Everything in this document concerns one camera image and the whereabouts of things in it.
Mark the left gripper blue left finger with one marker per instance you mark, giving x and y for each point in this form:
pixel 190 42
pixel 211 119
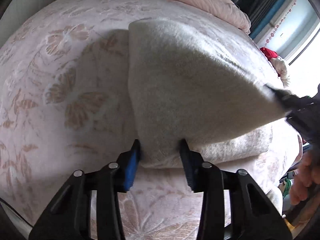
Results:
pixel 128 164

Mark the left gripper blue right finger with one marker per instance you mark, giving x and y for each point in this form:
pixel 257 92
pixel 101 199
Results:
pixel 192 165

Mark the cream fuzzy sweater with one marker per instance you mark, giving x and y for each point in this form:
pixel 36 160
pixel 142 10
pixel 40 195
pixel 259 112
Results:
pixel 185 85

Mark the red and cream clothes pile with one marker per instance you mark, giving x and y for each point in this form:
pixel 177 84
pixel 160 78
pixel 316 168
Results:
pixel 279 64

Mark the right hand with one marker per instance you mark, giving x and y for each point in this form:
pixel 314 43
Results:
pixel 308 174

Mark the pink floral bed blanket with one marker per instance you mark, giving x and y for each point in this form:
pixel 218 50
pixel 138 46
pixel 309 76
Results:
pixel 65 106

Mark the window with red decals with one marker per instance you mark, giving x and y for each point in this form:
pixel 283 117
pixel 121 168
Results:
pixel 290 29

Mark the dark blue curtain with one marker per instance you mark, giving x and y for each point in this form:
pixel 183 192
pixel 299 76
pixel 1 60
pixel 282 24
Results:
pixel 270 5

